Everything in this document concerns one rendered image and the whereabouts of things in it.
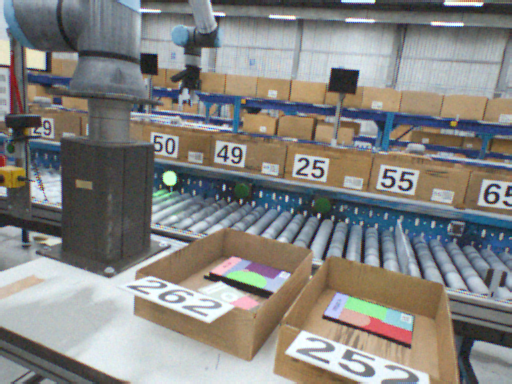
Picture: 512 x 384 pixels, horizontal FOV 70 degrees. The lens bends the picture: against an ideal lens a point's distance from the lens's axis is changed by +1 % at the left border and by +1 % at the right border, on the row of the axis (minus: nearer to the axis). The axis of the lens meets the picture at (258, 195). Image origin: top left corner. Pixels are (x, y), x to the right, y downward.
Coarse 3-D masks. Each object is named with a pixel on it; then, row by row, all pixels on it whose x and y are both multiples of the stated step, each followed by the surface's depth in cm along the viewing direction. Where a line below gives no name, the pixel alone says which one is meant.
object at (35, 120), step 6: (12, 114) 135; (18, 114) 134; (24, 114) 133; (30, 114) 135; (6, 120) 135; (12, 120) 134; (18, 120) 133; (24, 120) 133; (30, 120) 133; (36, 120) 135; (6, 126) 136; (12, 126) 135; (18, 126) 134; (24, 126) 134; (30, 126) 133; (36, 126) 136; (12, 132) 137; (18, 132) 136; (24, 132) 137; (18, 138) 136; (30, 138) 140
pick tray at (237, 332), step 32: (192, 256) 96; (224, 256) 111; (256, 256) 107; (288, 256) 103; (192, 288) 90; (288, 288) 82; (160, 320) 75; (192, 320) 72; (224, 320) 68; (256, 320) 66; (256, 352) 70
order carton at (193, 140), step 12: (144, 132) 195; (156, 132) 192; (168, 132) 190; (180, 132) 188; (192, 132) 218; (204, 132) 216; (216, 132) 214; (180, 144) 190; (192, 144) 188; (204, 144) 186; (156, 156) 195; (168, 156) 193; (180, 156) 191; (204, 156) 187
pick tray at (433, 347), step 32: (320, 288) 93; (352, 288) 96; (384, 288) 93; (416, 288) 90; (288, 320) 68; (320, 320) 83; (416, 320) 87; (448, 320) 72; (384, 352) 74; (416, 352) 75; (448, 352) 65
